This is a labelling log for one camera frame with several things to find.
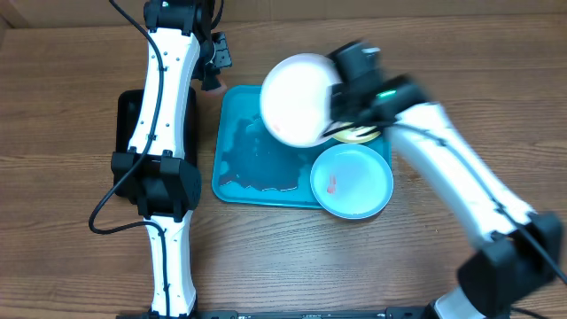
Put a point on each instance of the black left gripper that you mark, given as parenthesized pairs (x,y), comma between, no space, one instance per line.
(224,58)

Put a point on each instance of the orange green scrub sponge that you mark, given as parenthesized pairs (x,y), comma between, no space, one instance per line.
(214,86)

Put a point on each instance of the white plate with red stain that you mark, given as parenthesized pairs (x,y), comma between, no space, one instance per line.
(295,99)

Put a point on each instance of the light blue plate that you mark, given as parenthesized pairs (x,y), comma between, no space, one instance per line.
(351,181)

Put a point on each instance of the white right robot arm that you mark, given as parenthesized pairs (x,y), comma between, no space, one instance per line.
(517,249)

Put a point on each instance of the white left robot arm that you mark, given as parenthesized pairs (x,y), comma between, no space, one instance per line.
(155,161)

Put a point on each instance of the black plastic tray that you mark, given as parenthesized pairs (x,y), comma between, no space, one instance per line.
(129,108)

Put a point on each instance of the teal plastic tray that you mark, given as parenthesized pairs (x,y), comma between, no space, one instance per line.
(251,166)

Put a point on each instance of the yellow plate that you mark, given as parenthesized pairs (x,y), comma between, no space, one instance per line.
(358,135)

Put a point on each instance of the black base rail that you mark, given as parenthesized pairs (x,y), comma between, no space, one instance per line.
(310,315)

